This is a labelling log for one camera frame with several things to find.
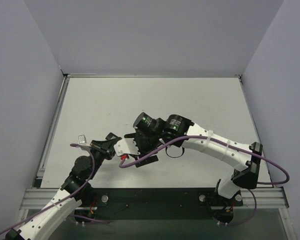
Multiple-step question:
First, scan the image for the black remote battery cover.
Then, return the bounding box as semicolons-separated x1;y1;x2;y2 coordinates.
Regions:
135;155;159;168

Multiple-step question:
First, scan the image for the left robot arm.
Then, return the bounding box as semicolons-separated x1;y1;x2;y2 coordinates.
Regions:
5;136;122;240

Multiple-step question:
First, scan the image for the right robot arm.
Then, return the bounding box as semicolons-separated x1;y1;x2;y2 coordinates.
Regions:
133;112;263;199

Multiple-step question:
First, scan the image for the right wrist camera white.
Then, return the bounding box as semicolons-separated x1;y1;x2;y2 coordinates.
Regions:
114;138;141;161

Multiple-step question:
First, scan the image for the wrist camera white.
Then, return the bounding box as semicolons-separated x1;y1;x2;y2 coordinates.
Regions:
77;134;89;150
114;138;141;161

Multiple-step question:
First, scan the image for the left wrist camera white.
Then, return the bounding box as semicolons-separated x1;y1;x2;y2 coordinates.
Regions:
77;134;89;150

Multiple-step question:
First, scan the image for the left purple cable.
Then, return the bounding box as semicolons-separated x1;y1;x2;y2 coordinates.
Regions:
0;142;112;238

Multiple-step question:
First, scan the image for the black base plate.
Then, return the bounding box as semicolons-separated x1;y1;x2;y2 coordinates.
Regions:
74;187;243;221

